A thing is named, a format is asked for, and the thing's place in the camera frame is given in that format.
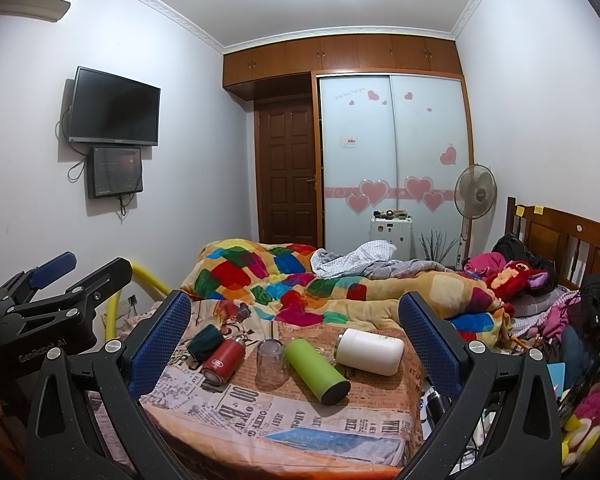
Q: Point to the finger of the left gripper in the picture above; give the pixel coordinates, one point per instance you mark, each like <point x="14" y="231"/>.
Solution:
<point x="23" y="286"/>
<point x="79" y="299"/>

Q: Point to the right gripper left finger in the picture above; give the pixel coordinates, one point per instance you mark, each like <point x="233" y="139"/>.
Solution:
<point x="64" y="440"/>

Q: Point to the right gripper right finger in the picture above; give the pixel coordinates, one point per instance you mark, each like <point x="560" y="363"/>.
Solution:
<point x="503" y="420"/>

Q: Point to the green thermos bottle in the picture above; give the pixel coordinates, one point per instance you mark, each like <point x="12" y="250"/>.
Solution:
<point x="325" y="382"/>

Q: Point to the dark green cup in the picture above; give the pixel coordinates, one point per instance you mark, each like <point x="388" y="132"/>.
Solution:
<point x="204" y="343"/>

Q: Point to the clear glass cup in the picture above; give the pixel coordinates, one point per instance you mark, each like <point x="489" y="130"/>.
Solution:
<point x="270" y="363"/>

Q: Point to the red plush toy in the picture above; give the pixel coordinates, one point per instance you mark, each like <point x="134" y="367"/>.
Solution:
<point x="515" y="279"/>

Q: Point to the red thermos bottle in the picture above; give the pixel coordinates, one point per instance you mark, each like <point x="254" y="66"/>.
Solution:
<point x="224" y="362"/>

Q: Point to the white thermos bottle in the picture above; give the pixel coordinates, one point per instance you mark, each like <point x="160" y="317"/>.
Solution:
<point x="373" y="353"/>

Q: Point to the newspaper print bed sheet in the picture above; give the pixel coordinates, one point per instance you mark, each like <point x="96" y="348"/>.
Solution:
<point x="267" y="424"/>

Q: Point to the colourful patchwork blanket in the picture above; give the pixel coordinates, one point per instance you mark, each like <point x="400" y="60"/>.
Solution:
<point x="278" y="283"/>

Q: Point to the wooden headboard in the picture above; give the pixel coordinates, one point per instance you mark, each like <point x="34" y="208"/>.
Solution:
<point x="571" y="242"/>

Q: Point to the brown wooden door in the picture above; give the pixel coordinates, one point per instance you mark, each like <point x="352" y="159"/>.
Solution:
<point x="285" y="170"/>

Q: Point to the white small cabinet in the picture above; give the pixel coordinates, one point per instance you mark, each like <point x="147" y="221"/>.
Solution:
<point x="396" y="228"/>

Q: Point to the white checkered cloth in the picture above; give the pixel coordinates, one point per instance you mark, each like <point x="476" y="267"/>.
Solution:
<point x="326" y="264"/>

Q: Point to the standing electric fan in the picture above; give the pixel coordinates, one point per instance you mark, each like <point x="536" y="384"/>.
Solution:
<point x="475" y="194"/>

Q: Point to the sliding wardrobe with hearts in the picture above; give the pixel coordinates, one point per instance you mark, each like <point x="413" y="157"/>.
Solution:
<point x="393" y="142"/>

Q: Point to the upper wooden cabinets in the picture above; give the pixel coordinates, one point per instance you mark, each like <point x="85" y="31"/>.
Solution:
<point x="341" y="52"/>

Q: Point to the yellow padded bed rail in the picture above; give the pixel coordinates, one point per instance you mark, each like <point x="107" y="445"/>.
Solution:
<point x="123" y="303"/>

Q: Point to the small wall monitor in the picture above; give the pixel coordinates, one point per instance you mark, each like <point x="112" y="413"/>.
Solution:
<point x="113" y="172"/>

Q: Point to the large wall television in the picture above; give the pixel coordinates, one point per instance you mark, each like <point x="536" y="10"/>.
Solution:
<point x="110" y="109"/>

